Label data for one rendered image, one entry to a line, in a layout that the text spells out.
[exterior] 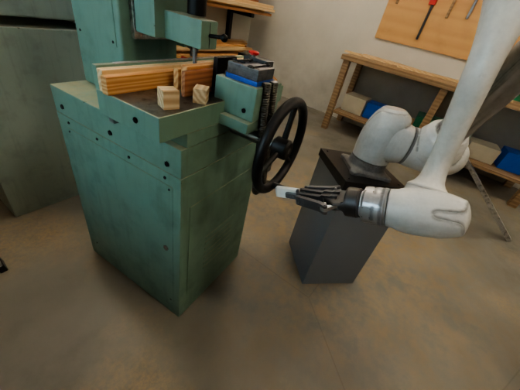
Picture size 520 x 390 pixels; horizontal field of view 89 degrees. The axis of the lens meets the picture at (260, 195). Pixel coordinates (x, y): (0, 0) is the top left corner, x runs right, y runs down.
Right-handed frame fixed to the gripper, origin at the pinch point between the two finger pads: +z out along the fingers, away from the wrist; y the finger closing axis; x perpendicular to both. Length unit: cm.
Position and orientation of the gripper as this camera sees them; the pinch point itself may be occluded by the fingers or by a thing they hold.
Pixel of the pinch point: (287, 192)
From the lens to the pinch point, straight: 76.0
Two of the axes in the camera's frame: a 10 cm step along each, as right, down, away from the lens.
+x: 1.1, 8.9, 4.4
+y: -5.1, 4.3, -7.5
